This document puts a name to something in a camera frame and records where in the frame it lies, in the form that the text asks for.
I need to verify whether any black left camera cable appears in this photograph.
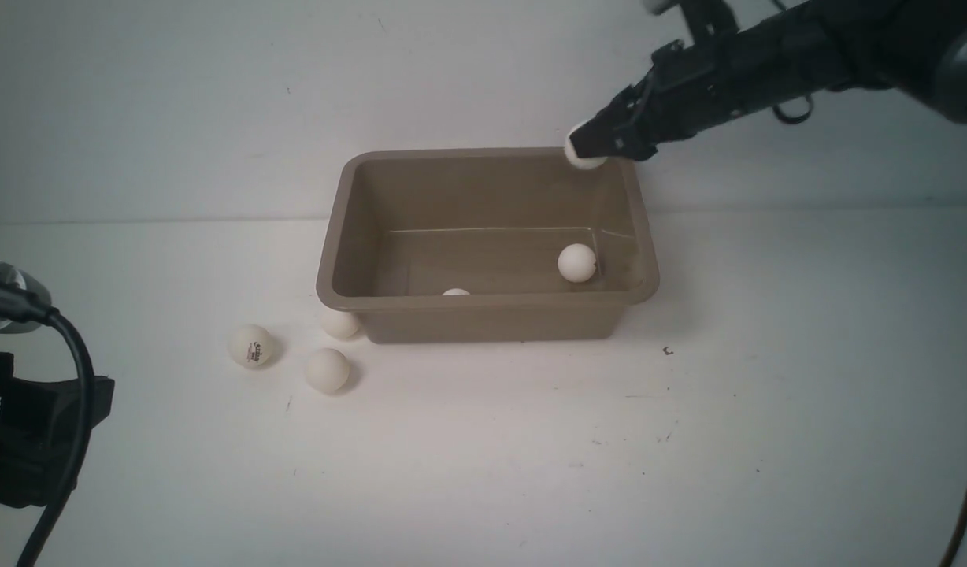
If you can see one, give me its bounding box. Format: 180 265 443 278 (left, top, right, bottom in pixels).
0 285 97 567

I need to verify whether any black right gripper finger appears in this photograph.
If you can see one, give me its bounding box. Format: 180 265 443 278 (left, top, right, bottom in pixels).
569 118 628 159
612 135 658 161

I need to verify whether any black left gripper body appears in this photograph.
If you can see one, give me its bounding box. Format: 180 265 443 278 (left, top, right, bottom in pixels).
0 352 80 509

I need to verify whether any tan plastic bin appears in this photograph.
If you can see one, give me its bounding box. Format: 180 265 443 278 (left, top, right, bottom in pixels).
317 147 660 344

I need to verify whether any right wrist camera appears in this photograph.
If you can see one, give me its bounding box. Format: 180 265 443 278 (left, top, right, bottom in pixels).
642 1 739 64

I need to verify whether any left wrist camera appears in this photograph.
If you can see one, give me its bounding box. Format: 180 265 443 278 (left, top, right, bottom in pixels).
0 261 53 334

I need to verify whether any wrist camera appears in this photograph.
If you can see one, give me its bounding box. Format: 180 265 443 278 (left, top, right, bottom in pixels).
642 1 739 64
0 261 53 334

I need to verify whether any white ball with logo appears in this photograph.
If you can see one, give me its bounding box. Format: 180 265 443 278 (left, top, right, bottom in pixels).
227 324 278 369

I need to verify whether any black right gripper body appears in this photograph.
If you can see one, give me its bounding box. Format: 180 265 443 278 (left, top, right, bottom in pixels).
602 39 776 147

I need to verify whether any white ball beside bin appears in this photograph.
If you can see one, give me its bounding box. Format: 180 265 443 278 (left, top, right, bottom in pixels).
319 309 361 341

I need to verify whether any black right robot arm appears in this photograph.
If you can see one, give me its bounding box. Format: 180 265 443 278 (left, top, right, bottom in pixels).
565 1 967 169

